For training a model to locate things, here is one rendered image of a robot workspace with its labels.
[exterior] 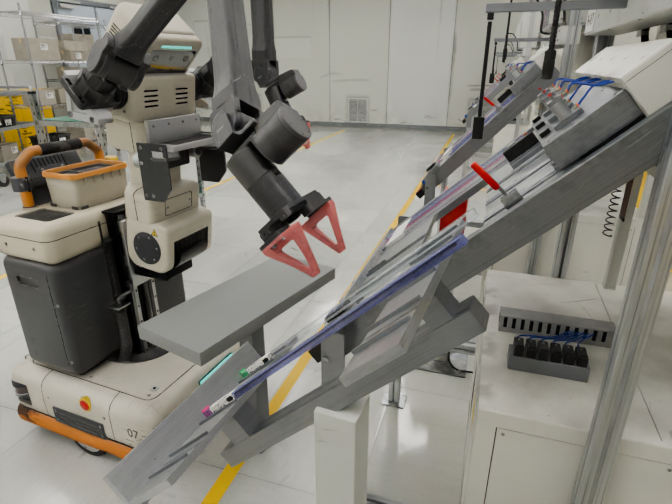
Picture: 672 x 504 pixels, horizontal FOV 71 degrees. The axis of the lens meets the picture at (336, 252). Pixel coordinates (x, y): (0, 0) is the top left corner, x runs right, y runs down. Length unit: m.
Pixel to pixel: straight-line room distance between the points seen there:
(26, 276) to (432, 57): 8.68
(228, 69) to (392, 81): 9.05
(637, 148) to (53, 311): 1.55
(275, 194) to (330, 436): 0.34
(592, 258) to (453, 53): 7.55
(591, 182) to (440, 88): 8.90
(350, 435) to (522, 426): 0.46
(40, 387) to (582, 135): 1.72
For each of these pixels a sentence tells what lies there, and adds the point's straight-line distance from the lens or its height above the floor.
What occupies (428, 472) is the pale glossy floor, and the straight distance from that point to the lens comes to 1.72.
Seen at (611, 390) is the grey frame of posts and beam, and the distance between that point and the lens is 0.93.
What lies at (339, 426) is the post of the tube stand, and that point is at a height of 0.81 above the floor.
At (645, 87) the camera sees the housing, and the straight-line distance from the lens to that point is 0.83.
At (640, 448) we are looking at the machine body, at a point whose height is 0.60.
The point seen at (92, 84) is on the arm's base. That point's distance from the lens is 1.30.
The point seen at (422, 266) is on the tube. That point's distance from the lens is 0.53.
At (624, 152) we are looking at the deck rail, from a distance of 0.82.
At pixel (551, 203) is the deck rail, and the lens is 0.82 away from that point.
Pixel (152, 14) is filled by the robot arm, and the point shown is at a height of 1.34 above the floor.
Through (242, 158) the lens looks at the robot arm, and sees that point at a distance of 0.68.
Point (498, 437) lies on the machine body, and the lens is 1.05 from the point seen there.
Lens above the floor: 1.24
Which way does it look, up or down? 22 degrees down
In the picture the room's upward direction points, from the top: straight up
